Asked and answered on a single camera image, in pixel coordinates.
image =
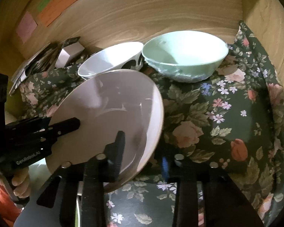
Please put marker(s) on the mint green plate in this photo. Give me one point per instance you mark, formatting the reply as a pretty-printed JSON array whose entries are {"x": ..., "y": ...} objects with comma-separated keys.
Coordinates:
[{"x": 54, "y": 204}]

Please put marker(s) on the left hand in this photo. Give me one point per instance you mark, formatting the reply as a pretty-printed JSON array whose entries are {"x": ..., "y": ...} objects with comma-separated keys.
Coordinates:
[{"x": 21, "y": 182}]

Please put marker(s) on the floral tablecloth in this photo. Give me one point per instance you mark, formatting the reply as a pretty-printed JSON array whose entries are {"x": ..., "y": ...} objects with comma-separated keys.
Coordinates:
[{"x": 233, "y": 120}]

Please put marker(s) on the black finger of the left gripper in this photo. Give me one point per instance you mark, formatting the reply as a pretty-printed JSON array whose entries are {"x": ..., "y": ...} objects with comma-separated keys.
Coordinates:
[{"x": 54, "y": 131}]

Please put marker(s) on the stack of white papers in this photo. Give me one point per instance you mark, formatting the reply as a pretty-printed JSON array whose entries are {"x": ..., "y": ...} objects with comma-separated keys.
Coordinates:
[{"x": 42, "y": 61}]

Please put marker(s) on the pink sticky note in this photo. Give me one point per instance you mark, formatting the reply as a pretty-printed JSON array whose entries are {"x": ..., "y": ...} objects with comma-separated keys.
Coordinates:
[{"x": 26, "y": 27}]

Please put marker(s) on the white bowl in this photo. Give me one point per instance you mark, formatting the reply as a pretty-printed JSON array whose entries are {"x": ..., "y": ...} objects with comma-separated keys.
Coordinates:
[{"x": 121, "y": 56}]

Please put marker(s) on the mint green bowl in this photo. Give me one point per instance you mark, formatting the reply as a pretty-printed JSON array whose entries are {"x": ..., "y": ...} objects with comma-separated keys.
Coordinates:
[{"x": 185, "y": 56}]

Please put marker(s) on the pink bowl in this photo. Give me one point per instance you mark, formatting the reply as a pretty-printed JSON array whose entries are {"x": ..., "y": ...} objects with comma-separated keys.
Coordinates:
[{"x": 120, "y": 100}]

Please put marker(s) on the small white box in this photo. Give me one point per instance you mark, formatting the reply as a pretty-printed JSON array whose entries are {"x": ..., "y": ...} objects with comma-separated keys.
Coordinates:
[{"x": 68, "y": 53}]

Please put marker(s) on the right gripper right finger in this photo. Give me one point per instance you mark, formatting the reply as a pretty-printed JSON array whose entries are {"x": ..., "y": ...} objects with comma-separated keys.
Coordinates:
[{"x": 223, "y": 202}]

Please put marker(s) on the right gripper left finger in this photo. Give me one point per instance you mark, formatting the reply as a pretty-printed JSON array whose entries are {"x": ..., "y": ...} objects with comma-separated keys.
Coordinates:
[{"x": 100, "y": 169}]

